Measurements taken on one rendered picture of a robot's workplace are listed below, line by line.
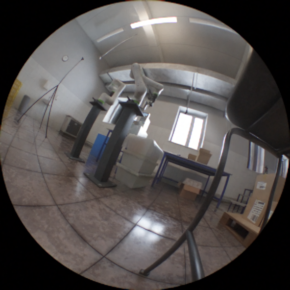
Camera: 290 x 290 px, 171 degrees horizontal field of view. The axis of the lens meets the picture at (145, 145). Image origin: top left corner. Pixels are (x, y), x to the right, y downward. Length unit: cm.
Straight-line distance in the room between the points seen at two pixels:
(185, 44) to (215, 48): 111
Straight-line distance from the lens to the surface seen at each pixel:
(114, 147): 101
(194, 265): 19
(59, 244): 45
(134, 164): 129
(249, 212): 131
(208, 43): 422
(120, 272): 44
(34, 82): 485
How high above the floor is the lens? 40
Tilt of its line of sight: 9 degrees up
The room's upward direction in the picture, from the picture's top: 23 degrees clockwise
